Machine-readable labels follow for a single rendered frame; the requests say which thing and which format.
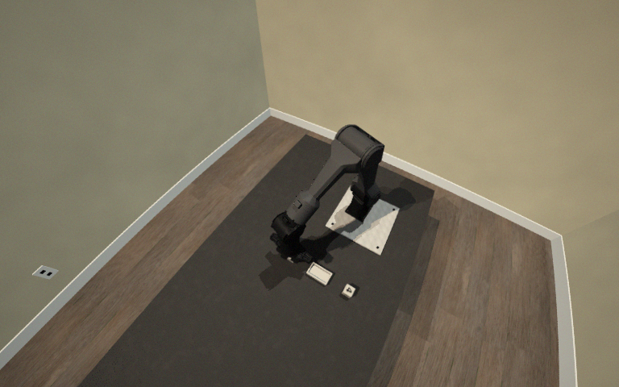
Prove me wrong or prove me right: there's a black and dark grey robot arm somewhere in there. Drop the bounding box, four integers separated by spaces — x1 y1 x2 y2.
271 124 384 251

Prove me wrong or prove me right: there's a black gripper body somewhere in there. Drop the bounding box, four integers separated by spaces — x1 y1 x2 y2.
269 232 313 264

